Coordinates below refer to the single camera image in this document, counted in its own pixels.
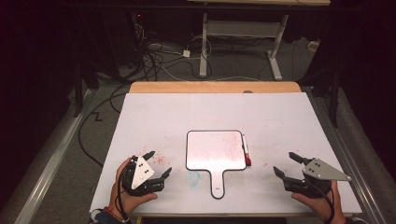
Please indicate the black metal stand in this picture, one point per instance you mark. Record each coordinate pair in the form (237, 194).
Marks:
(77, 90)

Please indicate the large white board mat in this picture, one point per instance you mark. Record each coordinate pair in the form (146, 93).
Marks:
(218, 112)

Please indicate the white power adapter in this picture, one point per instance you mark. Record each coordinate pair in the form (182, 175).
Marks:
(186, 53)

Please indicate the person's right hand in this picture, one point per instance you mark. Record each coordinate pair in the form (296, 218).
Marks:
(317, 205)

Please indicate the aluminium rail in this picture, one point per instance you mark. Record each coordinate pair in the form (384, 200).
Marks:
(53, 158)
(351, 161)

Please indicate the person's left hand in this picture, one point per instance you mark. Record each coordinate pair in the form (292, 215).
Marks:
(130, 202)

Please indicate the red whiteboard marker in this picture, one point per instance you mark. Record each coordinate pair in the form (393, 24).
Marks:
(246, 149)

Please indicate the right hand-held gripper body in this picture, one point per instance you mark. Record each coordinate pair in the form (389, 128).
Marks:
(320, 172)

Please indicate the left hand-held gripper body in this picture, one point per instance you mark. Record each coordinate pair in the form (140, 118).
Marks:
(141, 169)

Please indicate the white metal desk frame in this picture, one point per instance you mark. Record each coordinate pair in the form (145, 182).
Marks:
(243, 29)

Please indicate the wooden table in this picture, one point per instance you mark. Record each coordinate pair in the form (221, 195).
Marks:
(211, 87)

